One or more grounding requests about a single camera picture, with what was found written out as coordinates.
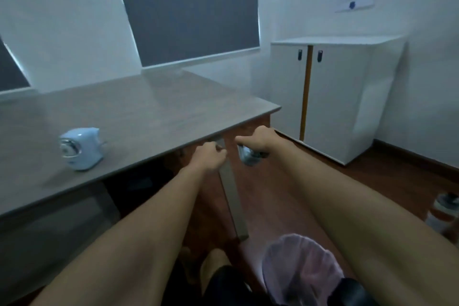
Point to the person's left hand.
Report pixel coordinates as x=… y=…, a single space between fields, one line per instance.
x=207 y=157

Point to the person's right hand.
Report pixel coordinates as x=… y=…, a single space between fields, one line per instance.
x=263 y=139

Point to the person's left fingers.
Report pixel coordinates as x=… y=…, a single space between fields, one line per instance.
x=219 y=153

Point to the person's right fingers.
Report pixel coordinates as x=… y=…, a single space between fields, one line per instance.
x=245 y=140

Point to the small clear shavings drawer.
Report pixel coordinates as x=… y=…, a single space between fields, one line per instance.
x=250 y=156

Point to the person's left forearm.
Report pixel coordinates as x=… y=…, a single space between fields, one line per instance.
x=129 y=237

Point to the person's right forearm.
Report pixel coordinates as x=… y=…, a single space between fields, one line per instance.
x=362 y=223

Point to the white two-door cabinet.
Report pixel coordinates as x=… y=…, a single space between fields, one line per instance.
x=333 y=96

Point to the grey wooden desk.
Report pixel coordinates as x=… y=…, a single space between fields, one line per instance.
x=118 y=137

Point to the light blue pencil sharpener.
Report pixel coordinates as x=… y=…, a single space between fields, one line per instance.
x=81 y=148

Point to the pink-lined waste bin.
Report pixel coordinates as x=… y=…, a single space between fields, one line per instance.
x=301 y=270

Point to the dark roller window blind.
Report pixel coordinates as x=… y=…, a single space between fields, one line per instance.
x=188 y=8

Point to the white and grey shoe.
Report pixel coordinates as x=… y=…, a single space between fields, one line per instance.
x=444 y=205

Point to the small dark window blind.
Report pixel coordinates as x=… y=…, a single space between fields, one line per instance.
x=10 y=69

